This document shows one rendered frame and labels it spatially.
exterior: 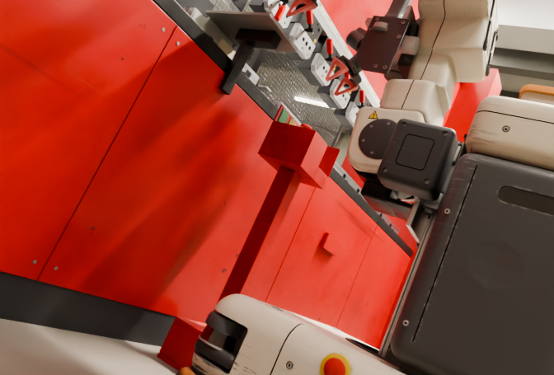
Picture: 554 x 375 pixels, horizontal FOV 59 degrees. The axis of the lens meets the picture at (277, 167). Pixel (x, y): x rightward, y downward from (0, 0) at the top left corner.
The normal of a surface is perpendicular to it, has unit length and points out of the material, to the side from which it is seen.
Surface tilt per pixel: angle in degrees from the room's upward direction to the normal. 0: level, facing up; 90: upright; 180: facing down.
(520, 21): 90
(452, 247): 90
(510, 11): 90
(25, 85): 90
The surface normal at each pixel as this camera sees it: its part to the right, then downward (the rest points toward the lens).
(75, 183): 0.78, 0.22
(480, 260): -0.35, -0.40
